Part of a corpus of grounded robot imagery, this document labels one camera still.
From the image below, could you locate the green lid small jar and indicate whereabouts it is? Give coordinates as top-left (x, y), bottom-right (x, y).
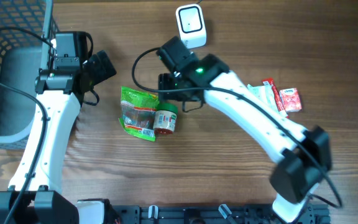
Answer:
top-left (153, 103), bottom-right (178, 134)

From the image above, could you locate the green snack bag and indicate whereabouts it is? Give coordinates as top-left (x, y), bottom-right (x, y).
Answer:
top-left (119, 86), bottom-right (159, 141)

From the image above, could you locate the teal wet wipes pack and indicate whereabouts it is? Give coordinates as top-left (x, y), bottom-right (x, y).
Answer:
top-left (247, 84), bottom-right (288, 117)

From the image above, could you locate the red stick sachet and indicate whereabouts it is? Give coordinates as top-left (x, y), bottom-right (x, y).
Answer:
top-left (262, 78), bottom-right (288, 118)

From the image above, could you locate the orange tissue pack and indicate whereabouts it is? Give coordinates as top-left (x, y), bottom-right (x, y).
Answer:
top-left (279, 88), bottom-right (302, 112)

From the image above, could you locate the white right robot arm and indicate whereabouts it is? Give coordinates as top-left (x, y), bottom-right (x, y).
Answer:
top-left (156, 37), bottom-right (332, 223)

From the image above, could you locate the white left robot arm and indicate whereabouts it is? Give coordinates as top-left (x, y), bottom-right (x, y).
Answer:
top-left (0, 31), bottom-right (119, 223)

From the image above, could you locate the white barcode scanner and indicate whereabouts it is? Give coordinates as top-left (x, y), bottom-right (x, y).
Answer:
top-left (175, 4), bottom-right (207, 49)

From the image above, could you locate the grey plastic mesh basket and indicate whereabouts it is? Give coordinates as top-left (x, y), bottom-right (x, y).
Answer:
top-left (0, 0), bottom-right (58, 150)

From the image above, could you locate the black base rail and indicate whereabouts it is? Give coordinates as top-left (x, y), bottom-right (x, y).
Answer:
top-left (110, 203), bottom-right (331, 224)

